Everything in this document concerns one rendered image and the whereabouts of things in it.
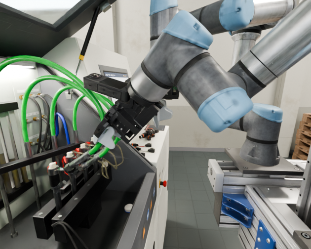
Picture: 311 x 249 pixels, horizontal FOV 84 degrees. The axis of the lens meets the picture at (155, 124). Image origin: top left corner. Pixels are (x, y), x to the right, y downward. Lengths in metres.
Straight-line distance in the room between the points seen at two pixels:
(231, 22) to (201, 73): 0.25
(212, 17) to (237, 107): 0.31
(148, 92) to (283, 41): 0.24
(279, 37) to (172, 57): 0.18
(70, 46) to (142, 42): 2.49
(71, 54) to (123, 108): 0.58
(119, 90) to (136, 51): 2.97
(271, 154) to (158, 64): 0.64
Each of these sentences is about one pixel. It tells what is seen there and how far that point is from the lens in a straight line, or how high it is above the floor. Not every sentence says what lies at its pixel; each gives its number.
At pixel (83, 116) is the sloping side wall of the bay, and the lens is 0.87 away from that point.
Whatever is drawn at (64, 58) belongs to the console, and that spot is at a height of 1.46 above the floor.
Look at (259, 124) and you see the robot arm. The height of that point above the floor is 1.20.
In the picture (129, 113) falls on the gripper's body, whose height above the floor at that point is 1.30.
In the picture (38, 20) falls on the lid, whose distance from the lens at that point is 0.82.
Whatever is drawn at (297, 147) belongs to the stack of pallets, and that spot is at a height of 0.25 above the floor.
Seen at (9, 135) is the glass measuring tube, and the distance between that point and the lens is 0.83.
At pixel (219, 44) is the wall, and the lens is 3.41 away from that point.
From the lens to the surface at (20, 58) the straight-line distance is 0.58.
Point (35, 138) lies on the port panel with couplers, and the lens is 0.95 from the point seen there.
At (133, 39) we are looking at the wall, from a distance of 3.37.
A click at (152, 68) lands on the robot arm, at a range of 0.31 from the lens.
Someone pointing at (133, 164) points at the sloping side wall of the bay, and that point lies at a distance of 0.85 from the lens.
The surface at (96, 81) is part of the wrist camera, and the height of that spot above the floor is 1.37.
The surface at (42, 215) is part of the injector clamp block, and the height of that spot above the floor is 0.98.
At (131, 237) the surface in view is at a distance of 0.57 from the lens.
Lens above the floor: 1.37
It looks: 15 degrees down
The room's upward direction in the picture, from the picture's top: straight up
